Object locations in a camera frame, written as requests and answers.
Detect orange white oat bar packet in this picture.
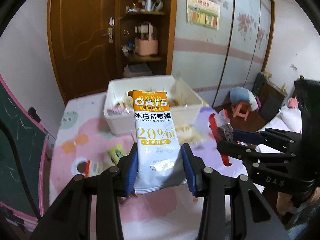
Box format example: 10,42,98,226
129,91,185,194

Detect clear bag beige bread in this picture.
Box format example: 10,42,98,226
173,112,202,145

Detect pink storage caddy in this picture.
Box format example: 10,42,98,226
134,22,158,56

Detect pink plastic stool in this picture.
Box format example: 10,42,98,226
231,101,251,121

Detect pink cartoon tablecloth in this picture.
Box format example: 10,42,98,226
49,92,266,240

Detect brown wooden door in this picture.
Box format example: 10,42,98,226
47,0,119,102

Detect sliding wardrobe floral doors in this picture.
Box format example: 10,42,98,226
171,0,273,107

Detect folded cloth stack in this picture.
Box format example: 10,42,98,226
123,63,153,78

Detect clear red snack wrapper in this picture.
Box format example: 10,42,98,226
209,109,233,143

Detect green chalkboard pink frame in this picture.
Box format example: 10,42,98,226
1,80,49,231

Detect white plastic storage bin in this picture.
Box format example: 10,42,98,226
104,75,204,135

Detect wooden corner shelf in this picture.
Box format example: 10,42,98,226
114,0,177,75

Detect blue white plush toy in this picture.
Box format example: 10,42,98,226
229,87,259,112

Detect green mung bean cake packet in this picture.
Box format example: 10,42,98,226
107,144,127,165

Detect wall calendar poster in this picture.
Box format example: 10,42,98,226
187,0,220,30

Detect orange red snack packet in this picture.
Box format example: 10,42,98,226
84,160,113,178

